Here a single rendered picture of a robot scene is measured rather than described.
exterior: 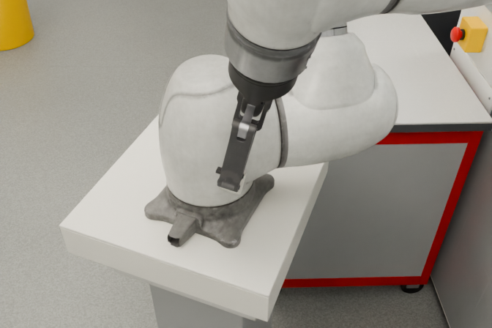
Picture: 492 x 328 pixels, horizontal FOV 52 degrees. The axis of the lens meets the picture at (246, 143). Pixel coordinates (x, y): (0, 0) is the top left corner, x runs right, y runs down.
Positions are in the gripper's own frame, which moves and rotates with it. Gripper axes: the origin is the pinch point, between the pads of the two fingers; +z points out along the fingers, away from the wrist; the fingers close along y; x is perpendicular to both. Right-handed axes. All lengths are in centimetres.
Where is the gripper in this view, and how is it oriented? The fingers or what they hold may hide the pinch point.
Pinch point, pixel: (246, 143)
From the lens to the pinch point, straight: 69.3
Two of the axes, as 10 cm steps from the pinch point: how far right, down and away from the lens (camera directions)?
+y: 2.9, -8.3, 4.7
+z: -1.1, 4.6, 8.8
